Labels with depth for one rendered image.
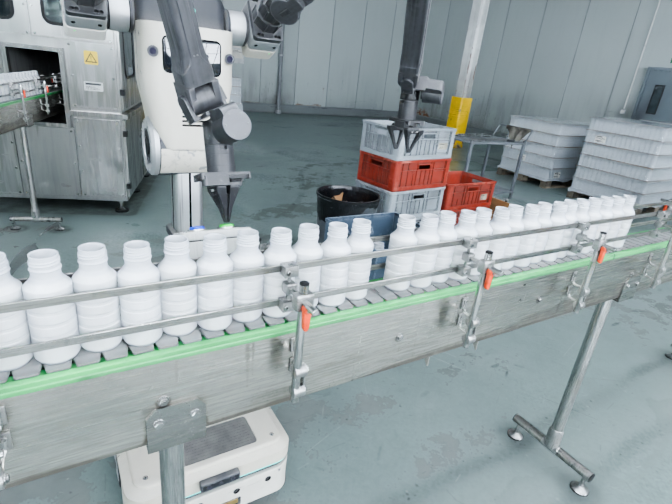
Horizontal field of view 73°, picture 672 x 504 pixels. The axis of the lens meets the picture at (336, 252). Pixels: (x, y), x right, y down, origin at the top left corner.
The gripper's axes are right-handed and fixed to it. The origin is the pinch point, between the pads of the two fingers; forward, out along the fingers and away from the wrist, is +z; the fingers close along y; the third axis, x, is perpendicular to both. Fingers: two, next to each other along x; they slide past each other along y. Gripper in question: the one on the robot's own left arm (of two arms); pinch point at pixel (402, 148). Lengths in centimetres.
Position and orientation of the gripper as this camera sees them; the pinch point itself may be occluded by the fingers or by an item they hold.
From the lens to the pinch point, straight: 148.9
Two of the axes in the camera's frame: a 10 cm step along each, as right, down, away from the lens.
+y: -5.2, -3.7, 7.7
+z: -0.9, 9.2, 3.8
